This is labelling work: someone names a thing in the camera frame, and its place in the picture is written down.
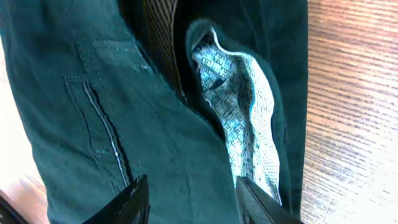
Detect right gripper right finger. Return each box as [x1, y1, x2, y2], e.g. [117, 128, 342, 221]
[236, 176, 303, 224]

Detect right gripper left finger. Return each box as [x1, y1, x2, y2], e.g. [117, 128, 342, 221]
[83, 175, 150, 224]

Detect black shorts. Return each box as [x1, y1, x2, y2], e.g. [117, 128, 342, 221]
[1, 0, 308, 223]

